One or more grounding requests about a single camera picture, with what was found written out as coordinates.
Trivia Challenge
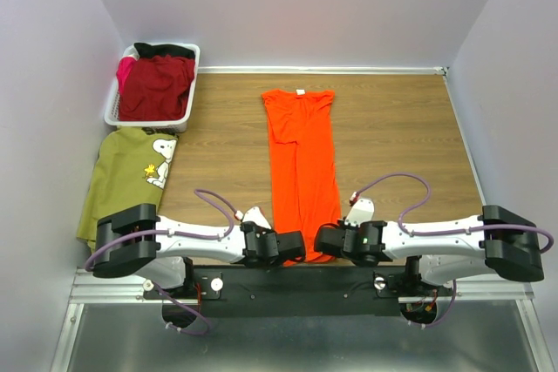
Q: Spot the orange t shirt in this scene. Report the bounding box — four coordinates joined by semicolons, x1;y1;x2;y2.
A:
262;90;341;263

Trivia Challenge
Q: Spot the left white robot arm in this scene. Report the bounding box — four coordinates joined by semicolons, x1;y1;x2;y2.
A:
85;204;306;290

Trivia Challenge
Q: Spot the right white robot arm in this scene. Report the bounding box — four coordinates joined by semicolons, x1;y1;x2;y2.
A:
314;205;545;287

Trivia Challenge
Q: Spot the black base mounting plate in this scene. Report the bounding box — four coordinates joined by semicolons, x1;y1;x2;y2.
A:
169;265;434;318

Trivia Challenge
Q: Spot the olive green snoopy t shirt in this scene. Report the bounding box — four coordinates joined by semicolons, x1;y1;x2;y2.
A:
77;127;179;251

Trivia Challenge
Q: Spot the dark red t shirt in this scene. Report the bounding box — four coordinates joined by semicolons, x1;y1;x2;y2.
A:
119;56;195;121

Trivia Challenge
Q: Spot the white plastic laundry basket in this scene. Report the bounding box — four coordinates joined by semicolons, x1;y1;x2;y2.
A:
105;42;201;132

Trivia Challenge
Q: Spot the pink t shirt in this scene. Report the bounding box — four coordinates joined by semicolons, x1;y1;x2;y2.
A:
116;56;137;92

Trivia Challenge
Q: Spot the black t shirt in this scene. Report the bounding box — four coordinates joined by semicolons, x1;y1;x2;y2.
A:
133;43;196;59

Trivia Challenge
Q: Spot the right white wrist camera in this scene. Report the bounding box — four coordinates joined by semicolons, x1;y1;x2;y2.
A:
344;192;375;227

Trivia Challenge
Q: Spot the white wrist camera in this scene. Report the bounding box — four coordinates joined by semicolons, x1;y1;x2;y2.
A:
235;206;271;230
344;192;375;227

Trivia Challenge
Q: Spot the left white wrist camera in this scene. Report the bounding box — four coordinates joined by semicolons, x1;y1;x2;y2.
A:
235;206;271;230

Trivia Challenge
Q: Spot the aluminium frame rail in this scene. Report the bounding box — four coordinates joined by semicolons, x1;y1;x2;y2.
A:
69;269;534;304

